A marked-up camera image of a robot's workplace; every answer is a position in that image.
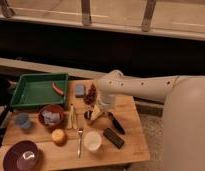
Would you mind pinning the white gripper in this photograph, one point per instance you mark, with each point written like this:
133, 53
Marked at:
105, 102

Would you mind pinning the black handled brush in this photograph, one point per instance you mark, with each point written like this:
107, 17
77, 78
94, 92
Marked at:
115, 122

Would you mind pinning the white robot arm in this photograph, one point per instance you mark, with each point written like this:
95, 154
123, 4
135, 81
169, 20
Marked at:
183, 113

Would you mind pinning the small metal cup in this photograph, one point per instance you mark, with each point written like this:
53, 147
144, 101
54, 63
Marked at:
87, 116

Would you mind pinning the black rectangular case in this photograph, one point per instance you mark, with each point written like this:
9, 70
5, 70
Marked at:
113, 138

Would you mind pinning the silver fork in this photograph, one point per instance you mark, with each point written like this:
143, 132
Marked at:
80, 134

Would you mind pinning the white cup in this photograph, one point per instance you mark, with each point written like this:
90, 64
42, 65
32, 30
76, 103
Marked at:
92, 141

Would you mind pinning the red bowl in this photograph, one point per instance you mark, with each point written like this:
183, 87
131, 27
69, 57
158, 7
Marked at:
54, 109

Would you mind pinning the orange fruit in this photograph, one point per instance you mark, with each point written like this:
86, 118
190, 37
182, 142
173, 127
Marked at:
59, 136

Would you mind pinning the crumpled white cloth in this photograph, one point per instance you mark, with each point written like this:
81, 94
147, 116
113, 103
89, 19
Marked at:
50, 118

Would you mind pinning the red sausage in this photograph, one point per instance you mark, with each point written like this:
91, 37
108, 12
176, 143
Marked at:
57, 90

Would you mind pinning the green plastic tray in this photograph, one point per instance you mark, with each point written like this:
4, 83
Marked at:
35, 90

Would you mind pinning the blue plastic cup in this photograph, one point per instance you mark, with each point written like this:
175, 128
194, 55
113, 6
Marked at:
23, 121

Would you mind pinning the purple plate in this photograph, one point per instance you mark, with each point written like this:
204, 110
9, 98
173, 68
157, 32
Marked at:
22, 156

